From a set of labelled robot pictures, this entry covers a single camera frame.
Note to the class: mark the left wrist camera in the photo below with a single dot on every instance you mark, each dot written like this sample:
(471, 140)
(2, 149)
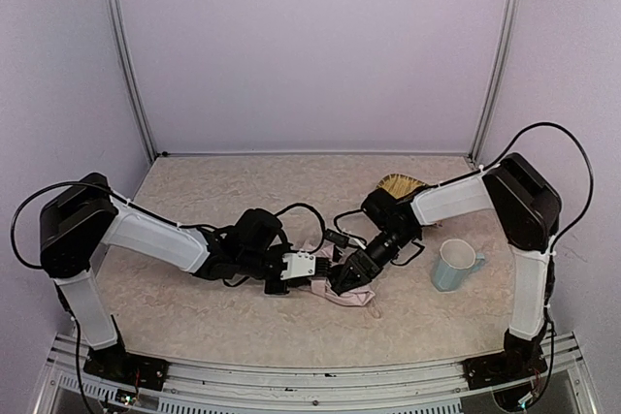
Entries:
(303, 265)

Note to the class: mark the light blue ceramic mug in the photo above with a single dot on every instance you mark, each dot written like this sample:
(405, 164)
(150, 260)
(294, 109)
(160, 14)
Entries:
(456, 260)

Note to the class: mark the left aluminium frame post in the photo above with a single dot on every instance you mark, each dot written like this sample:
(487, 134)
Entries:
(130, 80)

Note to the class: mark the right aluminium frame post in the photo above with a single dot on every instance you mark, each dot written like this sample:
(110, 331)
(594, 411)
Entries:
(495, 82)

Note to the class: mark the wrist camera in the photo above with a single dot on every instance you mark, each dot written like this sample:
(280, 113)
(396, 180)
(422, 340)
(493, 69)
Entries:
(303, 265)
(344, 240)

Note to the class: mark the pink and black folding umbrella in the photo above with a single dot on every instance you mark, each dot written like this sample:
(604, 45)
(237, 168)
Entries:
(363, 296)

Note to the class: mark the aluminium frame post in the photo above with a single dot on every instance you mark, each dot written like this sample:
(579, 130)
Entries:
(130, 80)
(495, 82)

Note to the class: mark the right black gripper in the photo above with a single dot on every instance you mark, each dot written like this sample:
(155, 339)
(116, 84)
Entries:
(362, 261)

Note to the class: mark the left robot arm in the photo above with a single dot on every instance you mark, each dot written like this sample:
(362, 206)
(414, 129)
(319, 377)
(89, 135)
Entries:
(88, 216)

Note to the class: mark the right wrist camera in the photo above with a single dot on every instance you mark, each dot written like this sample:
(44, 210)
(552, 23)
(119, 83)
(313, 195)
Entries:
(344, 240)

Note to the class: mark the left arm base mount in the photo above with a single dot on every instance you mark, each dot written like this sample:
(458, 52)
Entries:
(138, 371)

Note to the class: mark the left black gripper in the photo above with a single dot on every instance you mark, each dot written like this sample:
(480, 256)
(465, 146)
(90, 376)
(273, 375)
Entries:
(277, 285)

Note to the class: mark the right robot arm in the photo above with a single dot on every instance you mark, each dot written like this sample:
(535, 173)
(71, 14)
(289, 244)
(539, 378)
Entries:
(528, 209)

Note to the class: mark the woven bamboo tray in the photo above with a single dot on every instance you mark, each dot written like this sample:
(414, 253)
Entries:
(402, 188)

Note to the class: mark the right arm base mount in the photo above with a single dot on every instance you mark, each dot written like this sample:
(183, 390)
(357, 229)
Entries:
(500, 368)

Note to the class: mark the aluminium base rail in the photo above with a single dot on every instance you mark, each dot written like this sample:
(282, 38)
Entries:
(191, 387)

